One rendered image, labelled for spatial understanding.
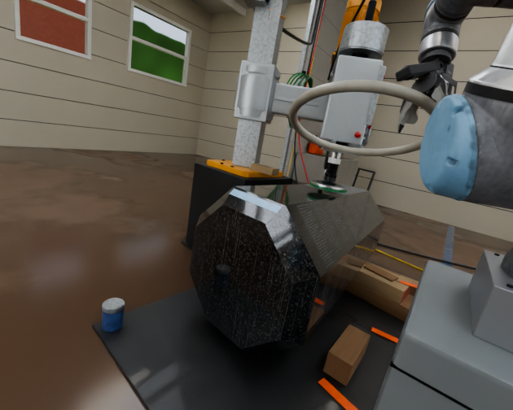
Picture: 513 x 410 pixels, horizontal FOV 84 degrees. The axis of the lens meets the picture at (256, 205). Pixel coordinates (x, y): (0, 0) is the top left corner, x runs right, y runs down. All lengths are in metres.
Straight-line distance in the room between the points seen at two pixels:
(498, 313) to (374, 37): 1.36
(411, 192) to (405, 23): 3.21
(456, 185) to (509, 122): 0.09
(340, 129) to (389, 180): 4.89
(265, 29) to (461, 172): 2.07
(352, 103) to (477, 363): 1.32
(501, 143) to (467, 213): 5.92
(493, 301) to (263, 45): 2.12
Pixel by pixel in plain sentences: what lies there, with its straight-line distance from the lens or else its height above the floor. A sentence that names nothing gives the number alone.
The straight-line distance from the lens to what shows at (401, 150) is 1.19.
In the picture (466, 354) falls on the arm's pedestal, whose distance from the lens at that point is 0.52.
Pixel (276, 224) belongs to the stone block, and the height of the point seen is 0.73.
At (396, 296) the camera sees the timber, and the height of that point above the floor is 0.16.
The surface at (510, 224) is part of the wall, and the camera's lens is 6.46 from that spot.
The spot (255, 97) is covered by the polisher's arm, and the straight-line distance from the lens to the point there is 2.23.
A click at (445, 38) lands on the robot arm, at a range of 0.98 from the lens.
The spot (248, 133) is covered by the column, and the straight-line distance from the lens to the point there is 2.30.
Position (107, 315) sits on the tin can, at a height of 0.11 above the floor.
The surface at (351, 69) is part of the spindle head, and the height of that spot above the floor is 1.46.
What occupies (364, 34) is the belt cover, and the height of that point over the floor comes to 1.61.
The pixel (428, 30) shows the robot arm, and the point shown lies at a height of 1.42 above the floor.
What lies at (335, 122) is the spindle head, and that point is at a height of 1.20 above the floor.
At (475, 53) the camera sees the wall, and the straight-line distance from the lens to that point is 6.61.
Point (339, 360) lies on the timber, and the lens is 1.56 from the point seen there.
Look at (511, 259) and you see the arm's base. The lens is 0.63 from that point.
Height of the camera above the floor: 1.09
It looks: 15 degrees down
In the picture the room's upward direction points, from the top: 10 degrees clockwise
